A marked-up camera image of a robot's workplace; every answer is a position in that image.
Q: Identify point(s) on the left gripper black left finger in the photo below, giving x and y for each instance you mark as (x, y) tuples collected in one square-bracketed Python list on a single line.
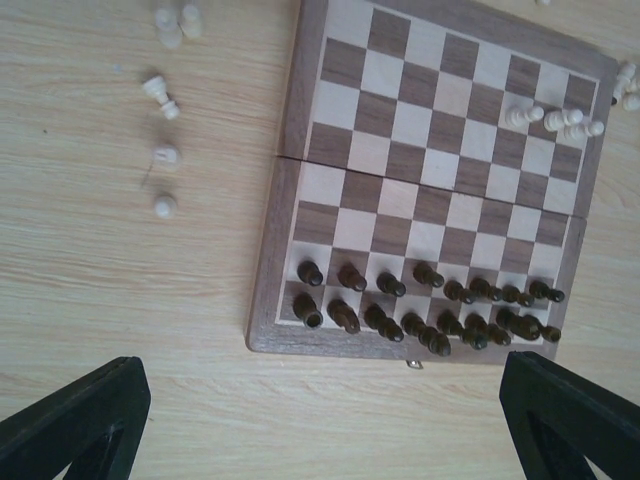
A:
[(89, 429)]

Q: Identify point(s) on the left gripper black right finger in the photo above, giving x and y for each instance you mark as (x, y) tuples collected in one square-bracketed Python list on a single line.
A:
[(561, 422)]

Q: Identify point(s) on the dark chess piece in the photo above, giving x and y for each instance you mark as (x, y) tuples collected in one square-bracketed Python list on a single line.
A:
[(526, 326), (344, 316), (309, 273), (424, 274), (492, 331), (448, 324), (351, 278), (511, 294), (387, 283), (375, 318), (549, 333), (306, 310), (455, 291), (541, 290), (482, 288), (436, 342)]

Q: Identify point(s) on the metal chessboard clasp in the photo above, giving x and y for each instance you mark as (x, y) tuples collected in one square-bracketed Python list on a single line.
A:
[(414, 364)]

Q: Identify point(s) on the wooden chessboard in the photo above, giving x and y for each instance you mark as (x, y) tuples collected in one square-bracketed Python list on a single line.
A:
[(394, 150)]

